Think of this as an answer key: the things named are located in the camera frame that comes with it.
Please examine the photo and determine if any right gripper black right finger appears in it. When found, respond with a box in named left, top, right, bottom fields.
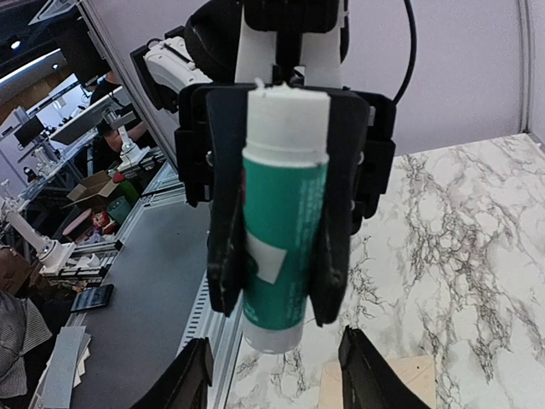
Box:
left=338, top=326, right=427, bottom=409

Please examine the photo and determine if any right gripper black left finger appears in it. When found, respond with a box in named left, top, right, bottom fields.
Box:
left=130, top=337, right=214, bottom=409

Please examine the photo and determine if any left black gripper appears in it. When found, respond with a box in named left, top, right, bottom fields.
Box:
left=175, top=83, right=396, bottom=327

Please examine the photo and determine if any small green white sticker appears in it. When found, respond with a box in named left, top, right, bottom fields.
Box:
left=242, top=84, right=330, bottom=354

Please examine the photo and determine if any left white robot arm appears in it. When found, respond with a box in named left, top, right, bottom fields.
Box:
left=131, top=1, right=397, bottom=325

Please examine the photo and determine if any grey side table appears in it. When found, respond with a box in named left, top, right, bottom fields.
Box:
left=71, top=201, right=209, bottom=408

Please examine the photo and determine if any person in striped shirt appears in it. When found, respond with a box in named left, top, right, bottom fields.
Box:
left=0, top=245, right=55, bottom=409

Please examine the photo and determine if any cardboard box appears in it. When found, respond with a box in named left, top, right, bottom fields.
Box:
left=66, top=170, right=122, bottom=210

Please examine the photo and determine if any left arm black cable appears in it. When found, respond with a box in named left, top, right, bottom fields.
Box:
left=389, top=0, right=418, bottom=106

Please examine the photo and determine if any left aluminium corner post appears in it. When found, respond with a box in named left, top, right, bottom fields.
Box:
left=517, top=0, right=537, bottom=139

